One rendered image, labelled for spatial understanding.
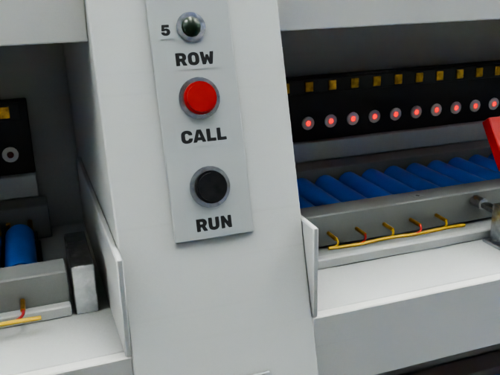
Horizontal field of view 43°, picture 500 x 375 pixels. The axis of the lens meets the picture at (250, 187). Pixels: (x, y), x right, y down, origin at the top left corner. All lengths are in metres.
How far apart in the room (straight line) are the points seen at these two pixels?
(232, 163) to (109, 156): 0.06
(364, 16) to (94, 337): 0.22
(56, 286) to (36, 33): 0.13
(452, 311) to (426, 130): 0.23
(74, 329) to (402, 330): 0.18
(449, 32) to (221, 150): 0.36
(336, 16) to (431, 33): 0.27
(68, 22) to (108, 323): 0.15
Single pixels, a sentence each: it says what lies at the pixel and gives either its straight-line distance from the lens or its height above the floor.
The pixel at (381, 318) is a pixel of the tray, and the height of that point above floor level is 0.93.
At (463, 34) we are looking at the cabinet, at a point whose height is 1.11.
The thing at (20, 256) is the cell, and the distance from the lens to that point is 0.39.
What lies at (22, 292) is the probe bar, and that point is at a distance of 0.36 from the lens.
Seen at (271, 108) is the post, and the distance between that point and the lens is 0.32.
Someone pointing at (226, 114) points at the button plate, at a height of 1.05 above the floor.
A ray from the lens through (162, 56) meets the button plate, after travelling 0.31.
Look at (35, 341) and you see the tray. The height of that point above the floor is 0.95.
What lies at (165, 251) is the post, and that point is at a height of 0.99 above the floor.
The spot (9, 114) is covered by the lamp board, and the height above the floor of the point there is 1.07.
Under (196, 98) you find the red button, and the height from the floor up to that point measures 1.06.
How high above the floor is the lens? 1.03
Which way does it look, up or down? 4 degrees down
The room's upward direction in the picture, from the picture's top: 7 degrees counter-clockwise
